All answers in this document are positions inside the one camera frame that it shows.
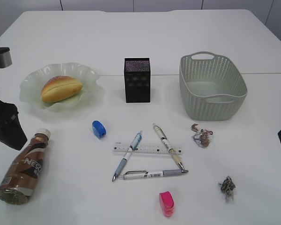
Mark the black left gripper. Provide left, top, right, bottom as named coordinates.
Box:
left=0, top=100, right=28, bottom=150

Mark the brown Nescafe coffee bottle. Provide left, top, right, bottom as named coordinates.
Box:
left=0, top=128, right=51, bottom=205

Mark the golden bread roll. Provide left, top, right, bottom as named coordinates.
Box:
left=41, top=76, right=83, bottom=103

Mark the grey paper scrap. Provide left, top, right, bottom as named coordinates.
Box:
left=218, top=176, right=236, bottom=203

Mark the colourful paper scrap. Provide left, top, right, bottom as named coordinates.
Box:
left=191, top=124, right=213, bottom=148

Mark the blue pencil sharpener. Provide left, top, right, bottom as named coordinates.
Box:
left=92, top=120, right=106, bottom=139

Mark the green wavy glass plate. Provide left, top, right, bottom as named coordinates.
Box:
left=19, top=62, right=99, bottom=112

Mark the grey-green plastic basket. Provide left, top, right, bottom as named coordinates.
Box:
left=179, top=52, right=248, bottom=121

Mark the cream patterned pen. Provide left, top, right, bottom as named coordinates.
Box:
left=153, top=123, right=186, bottom=173

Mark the grey white pen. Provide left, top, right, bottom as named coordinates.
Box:
left=119, top=169, right=189, bottom=180

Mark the blue white pen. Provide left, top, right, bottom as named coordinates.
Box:
left=112, top=131, right=142, bottom=182

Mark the pink pencil sharpener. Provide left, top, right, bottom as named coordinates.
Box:
left=159, top=191, right=175, bottom=218

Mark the black mesh pen holder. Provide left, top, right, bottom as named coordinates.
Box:
left=124, top=58, right=151, bottom=103

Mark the clear plastic ruler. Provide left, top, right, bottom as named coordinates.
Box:
left=112, top=142, right=183, bottom=155

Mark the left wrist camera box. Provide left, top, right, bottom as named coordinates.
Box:
left=0, top=47, right=12, bottom=68

